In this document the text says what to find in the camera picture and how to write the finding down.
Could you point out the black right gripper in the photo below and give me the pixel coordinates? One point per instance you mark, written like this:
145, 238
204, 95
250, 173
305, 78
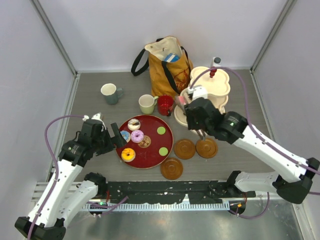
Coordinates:
192, 124

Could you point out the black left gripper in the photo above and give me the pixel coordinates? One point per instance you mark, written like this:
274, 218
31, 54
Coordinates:
118, 140

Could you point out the pink sandwich cookie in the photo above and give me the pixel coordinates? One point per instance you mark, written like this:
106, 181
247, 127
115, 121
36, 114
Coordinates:
180, 101

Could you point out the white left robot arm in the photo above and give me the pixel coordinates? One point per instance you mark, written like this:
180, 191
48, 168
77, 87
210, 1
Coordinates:
53, 212

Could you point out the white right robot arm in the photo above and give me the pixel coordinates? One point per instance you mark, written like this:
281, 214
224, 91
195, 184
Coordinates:
292, 175

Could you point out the blue frosted donut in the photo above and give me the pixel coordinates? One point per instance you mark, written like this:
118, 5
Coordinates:
126, 135

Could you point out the yellow frosted donut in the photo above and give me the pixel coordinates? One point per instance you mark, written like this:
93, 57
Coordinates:
128, 155

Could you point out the purple sprinkled donut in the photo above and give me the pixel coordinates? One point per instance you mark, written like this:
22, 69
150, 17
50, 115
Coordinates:
137, 136

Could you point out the chocolate white frosted donut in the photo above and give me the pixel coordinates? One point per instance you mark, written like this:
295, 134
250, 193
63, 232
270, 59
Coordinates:
134, 124

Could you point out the round red lacquer tray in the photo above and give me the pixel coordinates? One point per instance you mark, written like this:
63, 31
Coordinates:
147, 151

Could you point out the brown wooden saucer right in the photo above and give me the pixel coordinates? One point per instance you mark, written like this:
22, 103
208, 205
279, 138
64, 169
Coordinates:
206, 148

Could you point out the brown wooden saucer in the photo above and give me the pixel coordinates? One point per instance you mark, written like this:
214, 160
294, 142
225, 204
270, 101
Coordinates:
206, 148
171, 168
184, 149

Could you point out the three-tier cream cake stand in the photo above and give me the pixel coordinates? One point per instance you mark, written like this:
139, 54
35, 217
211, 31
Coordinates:
218, 88

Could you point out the red ceramic mug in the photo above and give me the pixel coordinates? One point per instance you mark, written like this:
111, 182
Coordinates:
165, 104

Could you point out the brown wooden saucer left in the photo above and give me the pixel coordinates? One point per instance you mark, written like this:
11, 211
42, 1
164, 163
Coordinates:
184, 149

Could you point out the green macaron upper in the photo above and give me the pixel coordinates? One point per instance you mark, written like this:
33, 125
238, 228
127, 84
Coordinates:
161, 130

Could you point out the green macaron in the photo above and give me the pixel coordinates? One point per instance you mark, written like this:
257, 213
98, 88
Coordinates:
161, 130
163, 151

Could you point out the green macaron lower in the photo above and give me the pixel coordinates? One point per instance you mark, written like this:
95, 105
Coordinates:
163, 151

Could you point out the light green ceramic mug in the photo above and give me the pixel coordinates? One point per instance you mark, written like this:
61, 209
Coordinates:
147, 103

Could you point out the grey-green ceramic mug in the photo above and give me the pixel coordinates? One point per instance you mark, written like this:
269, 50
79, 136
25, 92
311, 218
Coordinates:
111, 93

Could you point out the white bottle grey cap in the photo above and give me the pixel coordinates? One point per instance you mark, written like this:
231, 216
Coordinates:
216, 62

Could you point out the yellow canvas tote bag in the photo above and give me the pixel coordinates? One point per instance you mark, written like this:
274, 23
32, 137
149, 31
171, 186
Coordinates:
167, 78

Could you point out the brown wooden saucer front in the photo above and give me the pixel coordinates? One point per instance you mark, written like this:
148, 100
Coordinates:
171, 168

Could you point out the blue white box in bag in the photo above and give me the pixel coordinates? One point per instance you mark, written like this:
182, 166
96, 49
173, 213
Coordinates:
171, 58

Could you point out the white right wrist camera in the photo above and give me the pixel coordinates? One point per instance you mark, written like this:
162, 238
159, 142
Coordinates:
198, 91

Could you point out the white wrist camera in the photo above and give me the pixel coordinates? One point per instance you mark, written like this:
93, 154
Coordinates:
198, 91
97, 116

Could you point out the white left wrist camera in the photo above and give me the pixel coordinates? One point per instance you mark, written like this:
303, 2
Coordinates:
97, 116

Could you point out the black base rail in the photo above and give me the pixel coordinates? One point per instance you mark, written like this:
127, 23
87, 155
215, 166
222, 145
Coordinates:
168, 192

